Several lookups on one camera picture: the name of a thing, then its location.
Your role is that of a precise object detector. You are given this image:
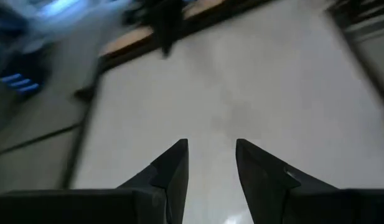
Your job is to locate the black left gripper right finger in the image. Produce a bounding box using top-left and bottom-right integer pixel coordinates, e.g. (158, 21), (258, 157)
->
(235, 138), (384, 224)

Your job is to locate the blue striped dark object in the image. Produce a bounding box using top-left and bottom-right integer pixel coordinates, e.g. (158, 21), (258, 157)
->
(0, 52), (52, 99)

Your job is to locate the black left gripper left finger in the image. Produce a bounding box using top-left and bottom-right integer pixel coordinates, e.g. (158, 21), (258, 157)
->
(0, 138), (190, 224)

